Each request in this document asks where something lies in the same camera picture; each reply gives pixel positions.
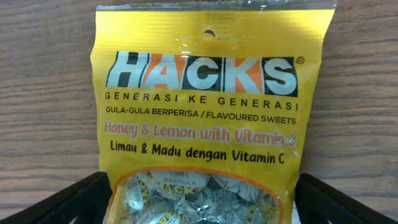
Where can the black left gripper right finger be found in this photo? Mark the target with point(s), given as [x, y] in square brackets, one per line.
[320, 203]

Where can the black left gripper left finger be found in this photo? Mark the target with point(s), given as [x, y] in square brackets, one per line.
[84, 202]

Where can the yellow Hacks candy bag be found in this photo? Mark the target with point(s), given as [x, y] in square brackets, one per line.
[202, 107]

